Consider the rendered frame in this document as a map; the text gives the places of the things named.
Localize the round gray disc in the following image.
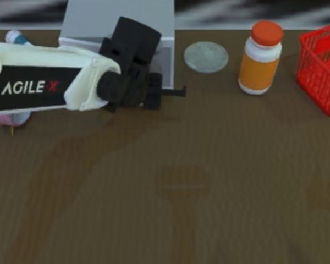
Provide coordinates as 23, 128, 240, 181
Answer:
183, 41, 229, 74

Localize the grey white box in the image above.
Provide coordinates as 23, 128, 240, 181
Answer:
58, 0, 177, 87

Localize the orange bottle with orange cap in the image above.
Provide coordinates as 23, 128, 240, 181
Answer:
237, 20, 284, 96

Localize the white and teal bottle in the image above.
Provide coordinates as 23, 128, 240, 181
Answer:
4, 29, 33, 46

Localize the pink and blue object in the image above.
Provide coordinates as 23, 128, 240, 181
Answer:
0, 110, 32, 128

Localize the red plastic basket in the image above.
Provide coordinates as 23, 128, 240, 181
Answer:
295, 22, 330, 118

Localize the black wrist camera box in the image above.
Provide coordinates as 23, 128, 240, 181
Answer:
98, 16, 163, 83

